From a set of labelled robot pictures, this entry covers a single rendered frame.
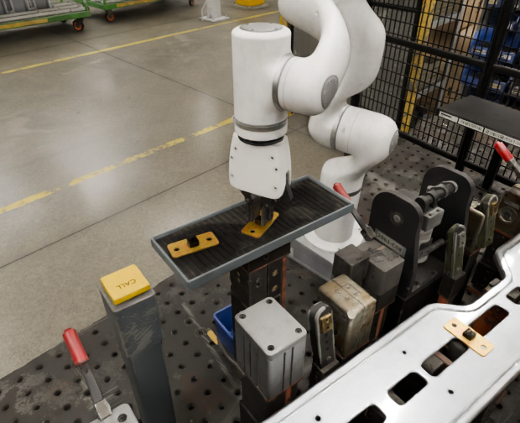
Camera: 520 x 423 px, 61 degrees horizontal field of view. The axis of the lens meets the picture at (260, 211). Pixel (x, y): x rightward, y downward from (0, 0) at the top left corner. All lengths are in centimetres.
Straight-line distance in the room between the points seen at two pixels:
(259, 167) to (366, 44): 45
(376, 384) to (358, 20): 73
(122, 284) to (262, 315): 23
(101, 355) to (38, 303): 129
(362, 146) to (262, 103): 53
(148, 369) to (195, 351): 36
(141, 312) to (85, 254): 197
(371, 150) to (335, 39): 53
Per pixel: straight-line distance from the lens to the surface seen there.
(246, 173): 74
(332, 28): 66
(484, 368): 88
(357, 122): 115
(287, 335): 70
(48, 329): 236
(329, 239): 136
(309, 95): 62
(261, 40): 63
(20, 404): 124
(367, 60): 107
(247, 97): 66
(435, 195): 92
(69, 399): 120
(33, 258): 279
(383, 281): 89
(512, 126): 171
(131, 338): 78
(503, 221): 131
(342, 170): 121
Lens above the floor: 166
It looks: 36 degrees down
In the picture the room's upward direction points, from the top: straight up
